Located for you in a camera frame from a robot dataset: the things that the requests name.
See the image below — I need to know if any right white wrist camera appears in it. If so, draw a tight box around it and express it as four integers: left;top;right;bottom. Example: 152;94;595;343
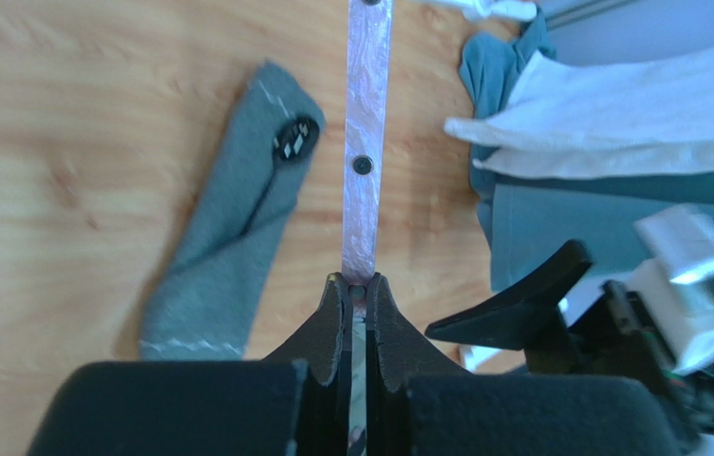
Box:
627;204;714;376

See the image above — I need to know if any teal hanging garment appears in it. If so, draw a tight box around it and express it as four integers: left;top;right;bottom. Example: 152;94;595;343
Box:
444;14;714;291

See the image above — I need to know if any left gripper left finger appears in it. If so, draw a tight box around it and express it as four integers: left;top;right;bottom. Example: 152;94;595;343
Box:
263;273;352;455

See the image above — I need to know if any pink handled knife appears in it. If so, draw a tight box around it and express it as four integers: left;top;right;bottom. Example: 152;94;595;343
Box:
341;0;394;455

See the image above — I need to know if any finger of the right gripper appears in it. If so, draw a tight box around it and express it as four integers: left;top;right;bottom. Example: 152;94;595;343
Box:
424;239;592;351

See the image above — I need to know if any grey stitched cloth napkin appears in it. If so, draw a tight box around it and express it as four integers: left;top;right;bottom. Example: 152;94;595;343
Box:
138;62;326;361

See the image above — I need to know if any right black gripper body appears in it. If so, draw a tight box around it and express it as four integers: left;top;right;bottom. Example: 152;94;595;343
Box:
525;280;714;443

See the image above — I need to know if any black spoon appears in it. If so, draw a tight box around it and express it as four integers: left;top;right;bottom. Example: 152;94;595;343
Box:
240;115;321;236

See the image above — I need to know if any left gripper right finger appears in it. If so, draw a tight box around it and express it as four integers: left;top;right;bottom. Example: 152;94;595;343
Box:
366;274;468;455

